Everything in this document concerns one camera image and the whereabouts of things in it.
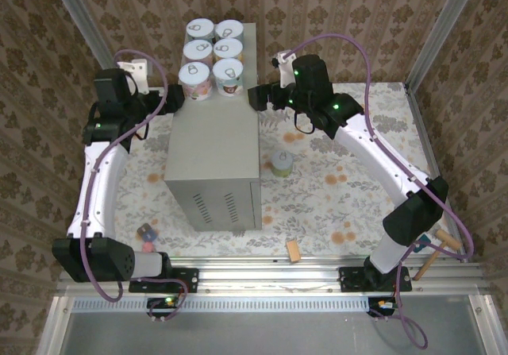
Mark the tin can pink yellow label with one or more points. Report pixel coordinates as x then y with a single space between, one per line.
193 73

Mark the tin can green brown label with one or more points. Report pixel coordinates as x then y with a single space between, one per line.
228 71

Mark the tin can pink purple label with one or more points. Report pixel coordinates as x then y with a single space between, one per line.
197 50

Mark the tin can white label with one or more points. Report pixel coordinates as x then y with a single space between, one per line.
200 28

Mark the tin can light blue label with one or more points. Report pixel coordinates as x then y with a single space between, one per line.
229 29

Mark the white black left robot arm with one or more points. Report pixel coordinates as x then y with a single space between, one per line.
99 188

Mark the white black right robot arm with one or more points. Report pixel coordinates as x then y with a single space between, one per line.
381 160

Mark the grey metal cabinet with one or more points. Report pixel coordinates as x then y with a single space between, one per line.
214 140

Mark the tin can pale green label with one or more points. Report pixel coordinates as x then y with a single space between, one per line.
282 160

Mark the floral table cover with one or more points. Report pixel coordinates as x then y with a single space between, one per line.
337 196

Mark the blue purple toy block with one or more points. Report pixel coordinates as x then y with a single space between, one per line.
147 232

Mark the small pink block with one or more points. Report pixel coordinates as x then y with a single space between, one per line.
147 247

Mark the small wooden block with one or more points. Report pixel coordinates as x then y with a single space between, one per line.
293 250

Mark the teal block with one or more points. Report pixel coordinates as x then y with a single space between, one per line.
424 239

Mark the wooden mallet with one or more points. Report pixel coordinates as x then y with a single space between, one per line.
444 236

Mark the black electronics board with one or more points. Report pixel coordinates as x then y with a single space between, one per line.
381 304
168 301

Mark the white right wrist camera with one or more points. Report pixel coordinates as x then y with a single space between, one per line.
285 69

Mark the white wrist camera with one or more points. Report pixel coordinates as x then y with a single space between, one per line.
285 69
137 69

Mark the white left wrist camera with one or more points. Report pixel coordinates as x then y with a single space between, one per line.
137 69

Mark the aluminium frame post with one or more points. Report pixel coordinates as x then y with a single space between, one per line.
440 33
79 13

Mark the aluminium table side rail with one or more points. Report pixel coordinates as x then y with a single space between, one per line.
423 132

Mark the aluminium mounting rail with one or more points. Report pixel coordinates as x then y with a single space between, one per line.
258 275

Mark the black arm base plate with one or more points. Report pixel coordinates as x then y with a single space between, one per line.
190 279
349 279

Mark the aluminium lower frame bar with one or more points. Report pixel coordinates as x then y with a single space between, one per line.
53 327
486 327

